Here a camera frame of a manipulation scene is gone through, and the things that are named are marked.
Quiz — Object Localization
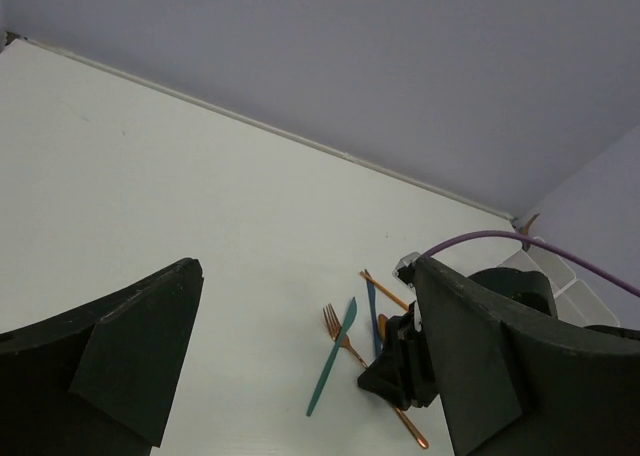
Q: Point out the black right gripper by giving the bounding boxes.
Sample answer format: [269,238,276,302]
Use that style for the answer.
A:
[357,302,439,411]

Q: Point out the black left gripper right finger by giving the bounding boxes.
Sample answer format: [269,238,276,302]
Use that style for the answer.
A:
[414,257,639,455]

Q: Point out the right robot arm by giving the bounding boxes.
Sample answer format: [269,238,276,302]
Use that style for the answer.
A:
[357,267,557,410]

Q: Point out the orange yellow chopstick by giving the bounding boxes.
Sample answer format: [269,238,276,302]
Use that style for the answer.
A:
[359,270,409,312]

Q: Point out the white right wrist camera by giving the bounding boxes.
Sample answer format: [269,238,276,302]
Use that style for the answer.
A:
[393,252,421,290]

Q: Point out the teal plastic knife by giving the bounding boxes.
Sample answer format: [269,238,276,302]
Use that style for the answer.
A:
[305,298,358,417]

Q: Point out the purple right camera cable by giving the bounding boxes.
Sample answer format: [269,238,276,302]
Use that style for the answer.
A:
[422,229,640,297]

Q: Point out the dark blue plastic knife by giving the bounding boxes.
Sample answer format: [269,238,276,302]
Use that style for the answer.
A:
[364,270,383,357]

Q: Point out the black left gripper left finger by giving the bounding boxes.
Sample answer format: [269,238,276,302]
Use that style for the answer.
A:
[1,258,204,455]

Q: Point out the white divided utensil container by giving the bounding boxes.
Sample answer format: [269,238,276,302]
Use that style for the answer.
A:
[500,246,620,327]

